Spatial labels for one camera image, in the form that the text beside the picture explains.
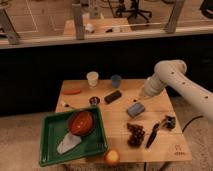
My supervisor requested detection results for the small dark metal cup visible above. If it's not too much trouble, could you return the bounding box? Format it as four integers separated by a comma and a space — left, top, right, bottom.
89, 96, 100, 106

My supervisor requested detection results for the black rectangular block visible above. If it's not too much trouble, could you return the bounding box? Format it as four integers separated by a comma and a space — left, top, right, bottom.
104, 90, 122, 104

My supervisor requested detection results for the green plastic tray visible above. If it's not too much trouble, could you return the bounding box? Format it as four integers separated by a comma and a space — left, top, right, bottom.
39, 107, 108, 167

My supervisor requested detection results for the blue plastic cup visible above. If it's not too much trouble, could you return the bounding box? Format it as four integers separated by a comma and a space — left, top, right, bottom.
110, 74, 122, 88

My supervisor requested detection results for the bunch of dark grapes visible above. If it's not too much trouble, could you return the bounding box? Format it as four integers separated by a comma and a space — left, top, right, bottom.
127, 123, 145, 148

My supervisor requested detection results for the black power cable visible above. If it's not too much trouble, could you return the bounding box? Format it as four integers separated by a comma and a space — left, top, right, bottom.
181, 115, 204, 133

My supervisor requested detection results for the yellow orange fruit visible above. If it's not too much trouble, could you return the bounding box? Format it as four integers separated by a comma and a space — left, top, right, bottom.
104, 150, 120, 166

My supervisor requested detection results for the grey left railing post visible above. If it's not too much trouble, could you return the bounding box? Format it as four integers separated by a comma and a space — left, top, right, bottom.
0, 9, 19, 45

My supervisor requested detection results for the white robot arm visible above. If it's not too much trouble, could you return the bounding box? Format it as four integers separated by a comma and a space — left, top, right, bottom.
139, 60, 213, 122

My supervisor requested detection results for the grey right railing post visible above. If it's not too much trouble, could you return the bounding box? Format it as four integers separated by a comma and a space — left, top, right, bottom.
164, 0, 185, 34

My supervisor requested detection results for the blue sponge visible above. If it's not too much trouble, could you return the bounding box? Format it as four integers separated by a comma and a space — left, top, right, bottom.
127, 102, 145, 117

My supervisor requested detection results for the red-brown bowl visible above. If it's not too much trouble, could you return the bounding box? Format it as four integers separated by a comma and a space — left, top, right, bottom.
67, 111, 95, 136

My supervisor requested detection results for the grey railing post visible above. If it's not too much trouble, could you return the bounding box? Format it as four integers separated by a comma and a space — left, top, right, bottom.
164, 0, 185, 34
0, 9, 19, 45
72, 4, 85, 40

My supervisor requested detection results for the wooden background table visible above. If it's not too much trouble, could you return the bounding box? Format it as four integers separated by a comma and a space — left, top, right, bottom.
63, 18, 131, 36

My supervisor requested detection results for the white paper cup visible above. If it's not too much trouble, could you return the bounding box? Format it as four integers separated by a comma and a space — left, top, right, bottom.
86, 71, 99, 87

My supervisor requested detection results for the black office chair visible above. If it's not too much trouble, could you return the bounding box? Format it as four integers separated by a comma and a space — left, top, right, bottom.
115, 0, 152, 22

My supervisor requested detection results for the white crumpled cloth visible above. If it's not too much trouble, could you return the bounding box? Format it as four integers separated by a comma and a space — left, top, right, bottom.
57, 133, 82, 154

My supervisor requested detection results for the grey middle railing post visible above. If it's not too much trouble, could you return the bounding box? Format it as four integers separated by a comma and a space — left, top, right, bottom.
72, 4, 85, 40

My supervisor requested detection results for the small dark toy object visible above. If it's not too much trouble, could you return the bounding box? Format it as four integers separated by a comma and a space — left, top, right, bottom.
162, 115, 176, 130

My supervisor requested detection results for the black handled knife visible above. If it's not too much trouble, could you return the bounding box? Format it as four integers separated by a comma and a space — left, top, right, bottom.
146, 123, 160, 149

